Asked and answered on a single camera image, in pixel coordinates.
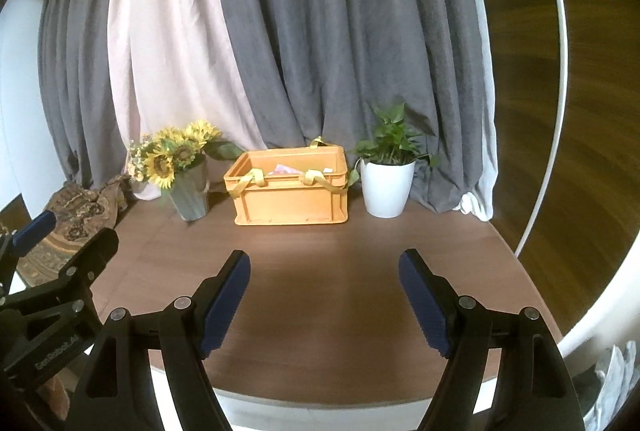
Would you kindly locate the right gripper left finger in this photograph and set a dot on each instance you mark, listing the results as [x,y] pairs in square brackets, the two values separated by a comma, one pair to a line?
[116,391]

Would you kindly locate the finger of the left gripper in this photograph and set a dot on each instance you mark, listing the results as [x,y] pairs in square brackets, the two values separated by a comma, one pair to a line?
[74,279]
[20,243]

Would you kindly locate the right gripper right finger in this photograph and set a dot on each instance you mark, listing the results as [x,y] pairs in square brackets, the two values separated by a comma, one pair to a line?
[533,391]

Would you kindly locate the colourful printed cloth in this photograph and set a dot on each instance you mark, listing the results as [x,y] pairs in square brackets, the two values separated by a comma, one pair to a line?
[281,170]

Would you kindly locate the patterned brown cloth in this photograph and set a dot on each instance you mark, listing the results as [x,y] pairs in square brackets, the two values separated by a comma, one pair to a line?
[80,214]

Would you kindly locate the white crumpled fabric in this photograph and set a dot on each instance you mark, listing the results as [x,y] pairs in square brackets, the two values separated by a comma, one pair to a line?
[617,371]

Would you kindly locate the grey-green ribbed vase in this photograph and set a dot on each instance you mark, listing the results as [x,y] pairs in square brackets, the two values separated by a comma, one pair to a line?
[189,194]

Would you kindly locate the sunflower bouquet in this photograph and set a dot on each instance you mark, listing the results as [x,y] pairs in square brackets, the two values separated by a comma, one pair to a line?
[162,157]

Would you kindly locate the pink curtain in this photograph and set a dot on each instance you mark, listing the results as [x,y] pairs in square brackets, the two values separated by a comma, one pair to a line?
[171,62]

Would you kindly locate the orange plastic crate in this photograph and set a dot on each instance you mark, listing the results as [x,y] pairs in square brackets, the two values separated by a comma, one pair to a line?
[317,196]

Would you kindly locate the white plant pot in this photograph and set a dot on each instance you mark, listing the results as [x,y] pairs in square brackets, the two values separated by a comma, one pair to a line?
[385,188]

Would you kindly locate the green potted plant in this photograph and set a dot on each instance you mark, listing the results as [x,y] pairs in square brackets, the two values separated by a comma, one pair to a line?
[394,142]

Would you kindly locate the grey curtain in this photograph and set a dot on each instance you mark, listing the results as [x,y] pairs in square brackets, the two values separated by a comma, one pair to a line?
[310,69]

